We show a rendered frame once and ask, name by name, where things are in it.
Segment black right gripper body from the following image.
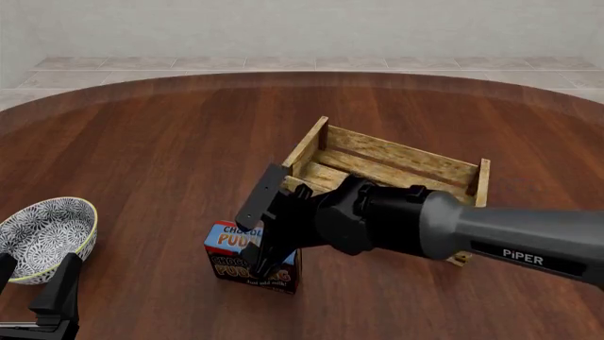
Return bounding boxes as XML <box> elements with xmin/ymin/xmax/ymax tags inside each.
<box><xmin>261</xmin><ymin>183</ymin><xmax>332</xmax><ymax>256</ymax></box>

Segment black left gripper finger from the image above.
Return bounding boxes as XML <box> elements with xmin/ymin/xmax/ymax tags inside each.
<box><xmin>0</xmin><ymin>252</ymin><xmax>18</xmax><ymax>296</ymax></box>
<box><xmin>27</xmin><ymin>251</ymin><xmax>85</xmax><ymax>322</ymax></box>

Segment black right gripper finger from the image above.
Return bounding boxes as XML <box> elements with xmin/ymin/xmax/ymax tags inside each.
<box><xmin>274</xmin><ymin>244</ymin><xmax>297</xmax><ymax>272</ymax></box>
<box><xmin>240</xmin><ymin>231</ymin><xmax>277</xmax><ymax>283</ymax></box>

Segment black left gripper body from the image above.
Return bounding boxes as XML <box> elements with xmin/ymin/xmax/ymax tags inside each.
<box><xmin>0</xmin><ymin>312</ymin><xmax>80</xmax><ymax>340</ymax></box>

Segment chocolate pudding box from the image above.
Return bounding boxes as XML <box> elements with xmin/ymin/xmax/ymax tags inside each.
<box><xmin>204</xmin><ymin>219</ymin><xmax>304</xmax><ymax>296</ymax></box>

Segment wooden slat tray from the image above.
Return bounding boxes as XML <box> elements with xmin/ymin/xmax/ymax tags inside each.
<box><xmin>281</xmin><ymin>115</ymin><xmax>492</xmax><ymax>268</ymax></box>

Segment black-and-white patterned bowl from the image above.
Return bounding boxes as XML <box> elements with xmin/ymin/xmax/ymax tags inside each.
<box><xmin>0</xmin><ymin>196</ymin><xmax>99</xmax><ymax>286</ymax></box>

